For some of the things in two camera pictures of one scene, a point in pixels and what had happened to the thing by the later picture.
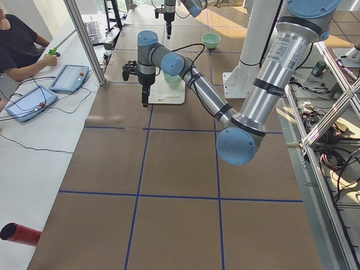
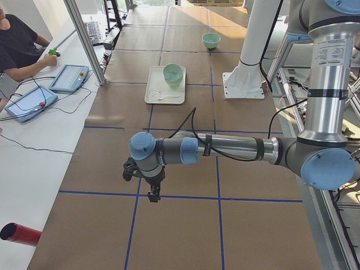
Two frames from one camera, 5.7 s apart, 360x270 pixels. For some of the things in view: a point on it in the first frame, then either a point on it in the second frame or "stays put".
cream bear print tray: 162,93 stays put
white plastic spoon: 168,96 stays put
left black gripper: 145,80 -> 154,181
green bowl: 175,80 stays put
